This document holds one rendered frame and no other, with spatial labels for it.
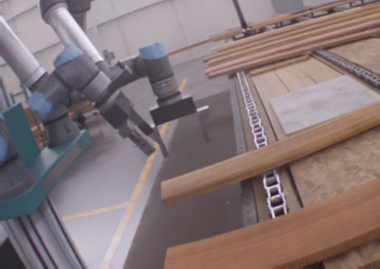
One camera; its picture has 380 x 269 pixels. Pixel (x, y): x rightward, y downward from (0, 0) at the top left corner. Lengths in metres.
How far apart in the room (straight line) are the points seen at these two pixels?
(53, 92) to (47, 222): 0.77
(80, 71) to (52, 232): 0.84
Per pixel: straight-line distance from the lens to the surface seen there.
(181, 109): 1.30
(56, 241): 1.73
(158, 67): 1.26
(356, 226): 0.87
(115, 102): 1.04
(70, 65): 1.06
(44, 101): 1.06
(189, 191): 1.32
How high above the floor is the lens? 1.35
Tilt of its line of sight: 12 degrees down
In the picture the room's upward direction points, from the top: 20 degrees counter-clockwise
